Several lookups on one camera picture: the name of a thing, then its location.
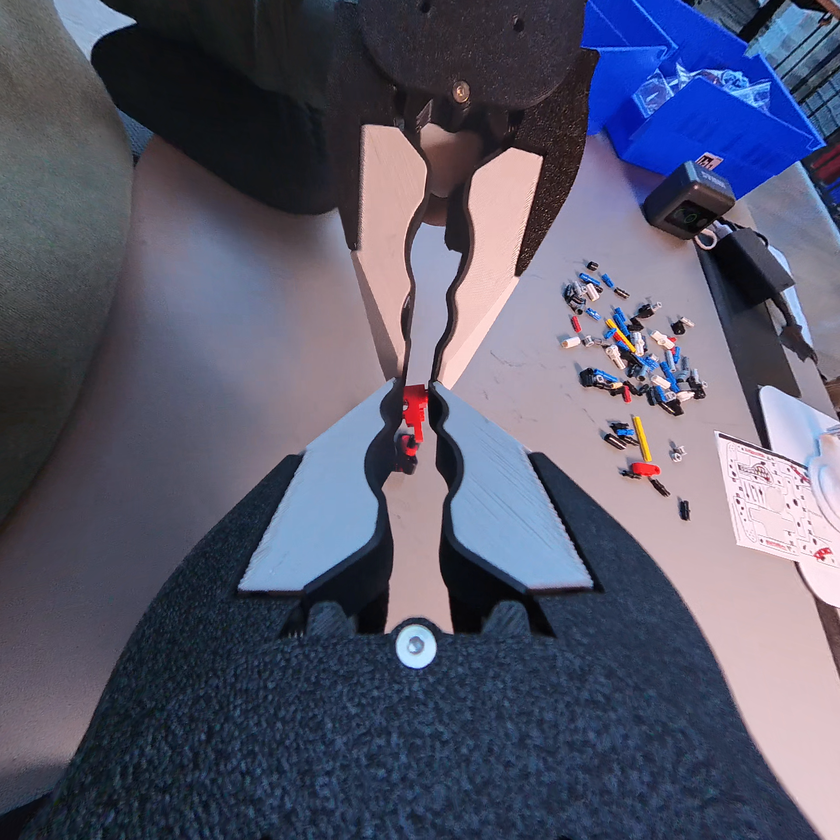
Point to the red rounded plate with hole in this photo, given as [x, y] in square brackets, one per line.
[415, 407]

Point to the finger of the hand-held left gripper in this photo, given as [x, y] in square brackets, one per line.
[387, 216]
[499, 216]

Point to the black desk divider strip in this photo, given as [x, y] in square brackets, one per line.
[748, 341]

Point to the small black red lego assembly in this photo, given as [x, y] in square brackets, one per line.
[407, 459]

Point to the black action camera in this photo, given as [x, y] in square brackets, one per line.
[686, 203]

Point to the person's left forearm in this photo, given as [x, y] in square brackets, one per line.
[223, 52]

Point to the small red liftarm brick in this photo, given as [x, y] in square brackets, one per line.
[411, 448]

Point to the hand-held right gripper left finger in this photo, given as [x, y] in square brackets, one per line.
[315, 525]

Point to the yellow brick axle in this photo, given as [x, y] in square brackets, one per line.
[642, 438]

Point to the printed paper sheet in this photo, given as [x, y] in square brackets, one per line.
[774, 492]

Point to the black power adapter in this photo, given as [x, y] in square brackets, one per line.
[754, 262]

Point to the grey desk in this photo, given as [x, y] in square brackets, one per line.
[229, 328]

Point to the black and blue pins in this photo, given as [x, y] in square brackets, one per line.
[622, 430]

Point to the white book stand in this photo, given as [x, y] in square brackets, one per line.
[804, 426]

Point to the pile of small brick pieces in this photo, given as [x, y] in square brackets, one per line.
[636, 341]

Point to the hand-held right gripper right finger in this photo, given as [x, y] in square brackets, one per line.
[512, 518]

